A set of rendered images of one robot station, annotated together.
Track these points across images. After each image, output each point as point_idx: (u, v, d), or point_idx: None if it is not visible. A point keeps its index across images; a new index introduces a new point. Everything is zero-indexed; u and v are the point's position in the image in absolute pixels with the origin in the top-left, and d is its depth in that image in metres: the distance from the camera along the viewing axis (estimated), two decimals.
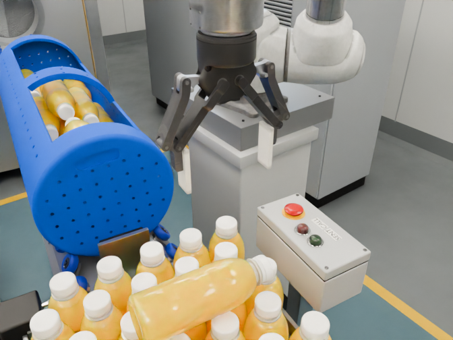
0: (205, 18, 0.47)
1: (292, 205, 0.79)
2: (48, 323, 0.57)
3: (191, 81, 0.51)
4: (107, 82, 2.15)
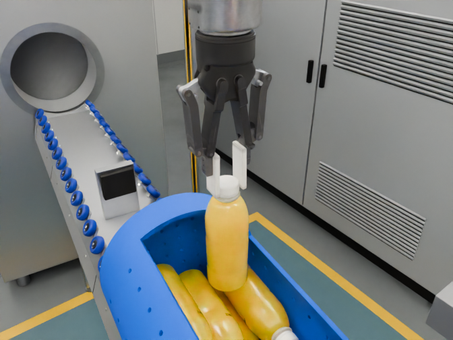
0: (203, 17, 0.47)
1: None
2: None
3: (193, 89, 0.52)
4: None
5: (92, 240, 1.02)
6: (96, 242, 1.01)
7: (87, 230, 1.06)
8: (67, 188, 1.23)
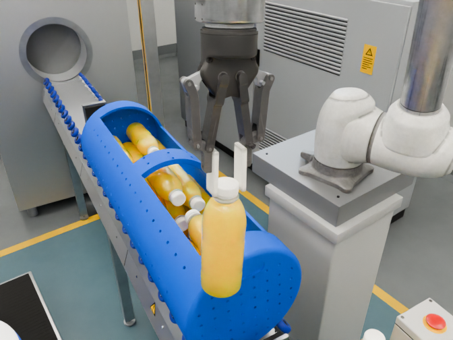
0: (206, 9, 0.50)
1: (433, 316, 0.81)
2: None
3: (195, 80, 0.54)
4: (162, 125, 2.17)
5: (79, 144, 1.73)
6: None
7: (77, 139, 1.77)
8: (65, 121, 1.94)
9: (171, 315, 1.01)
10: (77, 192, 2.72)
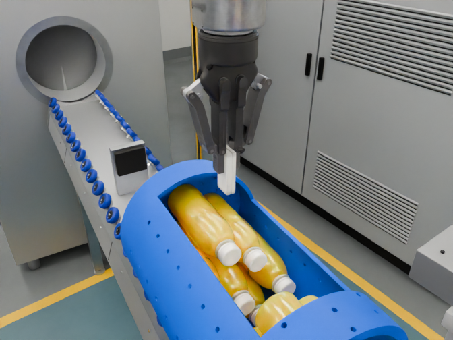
0: (207, 17, 0.47)
1: None
2: None
3: (196, 90, 0.52)
4: None
5: (108, 211, 1.12)
6: (112, 212, 1.10)
7: (103, 202, 1.16)
8: (81, 167, 1.33)
9: None
10: (92, 242, 2.11)
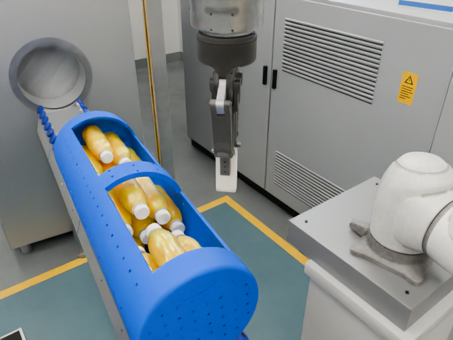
0: (240, 19, 0.46)
1: None
2: None
3: (225, 98, 0.50)
4: (171, 163, 1.90)
5: None
6: None
7: None
8: None
9: None
10: (75, 229, 2.45)
